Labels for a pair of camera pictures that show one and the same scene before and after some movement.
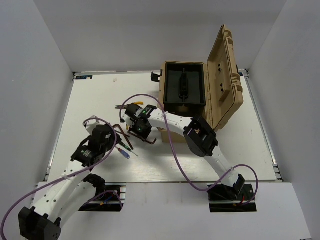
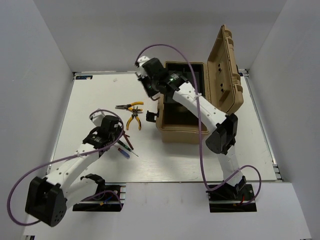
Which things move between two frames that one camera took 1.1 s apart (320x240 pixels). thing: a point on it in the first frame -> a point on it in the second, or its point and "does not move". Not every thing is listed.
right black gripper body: (140, 131) -> (150, 84)
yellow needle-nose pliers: (125, 106) does not move
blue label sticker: (84, 77) does not move
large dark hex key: (141, 138) -> (156, 98)
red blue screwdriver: (123, 153) does not move
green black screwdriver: (126, 147) does not move
